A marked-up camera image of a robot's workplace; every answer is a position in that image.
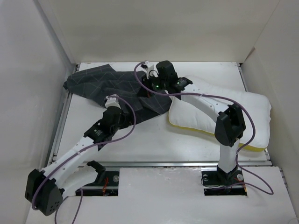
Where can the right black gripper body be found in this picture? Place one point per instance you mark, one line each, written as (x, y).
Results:
(158, 84)

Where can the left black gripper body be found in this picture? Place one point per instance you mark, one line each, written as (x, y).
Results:
(124, 122)

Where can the dark grey checked pillowcase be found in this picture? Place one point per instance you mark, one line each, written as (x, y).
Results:
(97, 83)

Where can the white pillow yellow edge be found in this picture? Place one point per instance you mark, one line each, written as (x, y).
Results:
(256, 111)

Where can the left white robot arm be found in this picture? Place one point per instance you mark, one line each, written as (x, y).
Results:
(48, 187)

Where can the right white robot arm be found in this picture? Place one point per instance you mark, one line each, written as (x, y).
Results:
(228, 119)

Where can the white foam front board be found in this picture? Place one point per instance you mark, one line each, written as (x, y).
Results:
(175, 196)

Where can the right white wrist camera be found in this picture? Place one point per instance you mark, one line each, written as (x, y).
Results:
(148, 67)

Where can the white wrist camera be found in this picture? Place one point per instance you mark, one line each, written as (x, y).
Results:
(112, 101)
(148, 67)

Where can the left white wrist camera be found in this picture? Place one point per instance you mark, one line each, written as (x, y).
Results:
(112, 101)

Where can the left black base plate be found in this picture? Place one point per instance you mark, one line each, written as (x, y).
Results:
(104, 186)

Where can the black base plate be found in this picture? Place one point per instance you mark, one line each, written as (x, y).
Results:
(216, 185)
(104, 186)

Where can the aluminium front rail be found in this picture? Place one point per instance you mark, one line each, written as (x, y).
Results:
(181, 164)

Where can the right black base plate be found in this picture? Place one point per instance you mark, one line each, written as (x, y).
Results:
(216, 185)

